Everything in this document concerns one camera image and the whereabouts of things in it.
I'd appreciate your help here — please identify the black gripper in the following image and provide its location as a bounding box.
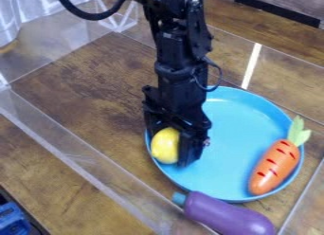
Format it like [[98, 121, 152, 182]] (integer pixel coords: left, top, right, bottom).
[[141, 63, 212, 167]]

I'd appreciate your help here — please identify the yellow toy lemon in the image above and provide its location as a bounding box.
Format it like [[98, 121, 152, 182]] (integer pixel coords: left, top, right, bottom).
[[150, 127, 180, 164]]

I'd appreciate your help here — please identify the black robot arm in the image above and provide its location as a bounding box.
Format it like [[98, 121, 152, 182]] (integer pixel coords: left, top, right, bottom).
[[133, 0, 212, 167]]

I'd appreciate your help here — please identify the blue round plate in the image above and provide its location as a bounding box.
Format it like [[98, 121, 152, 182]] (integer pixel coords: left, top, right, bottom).
[[156, 86, 290, 203]]

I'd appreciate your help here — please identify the orange toy carrot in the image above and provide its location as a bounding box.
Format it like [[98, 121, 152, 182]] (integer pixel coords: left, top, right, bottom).
[[248, 116, 312, 195]]

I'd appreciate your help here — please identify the purple toy eggplant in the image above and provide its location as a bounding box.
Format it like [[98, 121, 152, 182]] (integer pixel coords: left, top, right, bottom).
[[172, 191, 276, 235]]

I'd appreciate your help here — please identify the blue plastic crate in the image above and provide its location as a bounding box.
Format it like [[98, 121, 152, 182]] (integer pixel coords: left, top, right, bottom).
[[0, 202, 30, 235]]

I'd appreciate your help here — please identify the white curtain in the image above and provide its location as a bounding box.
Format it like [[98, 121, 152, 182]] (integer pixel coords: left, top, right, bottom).
[[0, 0, 118, 49]]

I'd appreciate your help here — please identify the clear acrylic enclosure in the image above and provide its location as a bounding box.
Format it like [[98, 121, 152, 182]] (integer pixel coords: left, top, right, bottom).
[[0, 0, 324, 235]]

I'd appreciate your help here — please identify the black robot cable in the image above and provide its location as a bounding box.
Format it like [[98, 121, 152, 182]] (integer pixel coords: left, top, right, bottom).
[[52, 0, 132, 22]]

